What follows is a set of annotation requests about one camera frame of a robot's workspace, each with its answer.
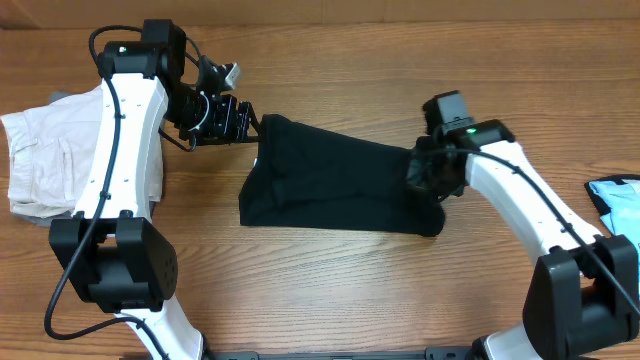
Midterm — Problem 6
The black t-shirt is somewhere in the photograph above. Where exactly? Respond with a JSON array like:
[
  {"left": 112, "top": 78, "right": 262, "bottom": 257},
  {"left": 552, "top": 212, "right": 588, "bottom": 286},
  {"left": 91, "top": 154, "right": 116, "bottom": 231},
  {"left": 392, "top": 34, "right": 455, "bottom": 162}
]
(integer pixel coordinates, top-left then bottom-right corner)
[{"left": 239, "top": 114, "right": 445, "bottom": 237}]

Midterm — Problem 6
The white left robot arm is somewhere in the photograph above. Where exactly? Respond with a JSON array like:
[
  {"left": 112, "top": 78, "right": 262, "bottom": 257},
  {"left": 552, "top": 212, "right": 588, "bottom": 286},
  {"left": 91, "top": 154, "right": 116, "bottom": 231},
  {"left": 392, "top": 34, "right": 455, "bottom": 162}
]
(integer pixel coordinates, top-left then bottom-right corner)
[{"left": 49, "top": 19, "right": 260, "bottom": 359}]

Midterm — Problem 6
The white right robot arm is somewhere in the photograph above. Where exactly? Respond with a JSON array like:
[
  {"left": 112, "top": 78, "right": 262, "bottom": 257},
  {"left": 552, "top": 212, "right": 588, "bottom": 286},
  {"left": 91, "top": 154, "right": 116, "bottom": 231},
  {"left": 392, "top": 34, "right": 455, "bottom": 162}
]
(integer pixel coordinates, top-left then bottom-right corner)
[{"left": 407, "top": 117, "right": 639, "bottom": 359}]

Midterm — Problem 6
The white folded garment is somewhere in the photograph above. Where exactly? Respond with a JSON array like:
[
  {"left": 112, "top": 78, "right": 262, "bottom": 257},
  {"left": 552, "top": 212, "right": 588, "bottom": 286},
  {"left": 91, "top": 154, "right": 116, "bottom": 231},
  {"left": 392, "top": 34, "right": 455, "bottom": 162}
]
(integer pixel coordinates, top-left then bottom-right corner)
[{"left": 1, "top": 75, "right": 168, "bottom": 219}]

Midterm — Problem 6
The light blue printed garment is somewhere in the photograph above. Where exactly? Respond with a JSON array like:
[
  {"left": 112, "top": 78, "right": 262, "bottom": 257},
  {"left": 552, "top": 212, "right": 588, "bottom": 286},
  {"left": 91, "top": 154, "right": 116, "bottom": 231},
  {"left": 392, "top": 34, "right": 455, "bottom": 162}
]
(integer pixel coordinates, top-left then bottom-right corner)
[{"left": 585, "top": 174, "right": 639, "bottom": 245}]

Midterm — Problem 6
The grey folded garment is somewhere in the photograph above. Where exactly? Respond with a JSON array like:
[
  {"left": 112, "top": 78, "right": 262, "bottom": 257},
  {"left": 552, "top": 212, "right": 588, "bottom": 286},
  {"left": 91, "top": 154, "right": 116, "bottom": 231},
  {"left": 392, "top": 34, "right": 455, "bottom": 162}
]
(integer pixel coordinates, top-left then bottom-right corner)
[{"left": 19, "top": 91, "right": 71, "bottom": 227}]

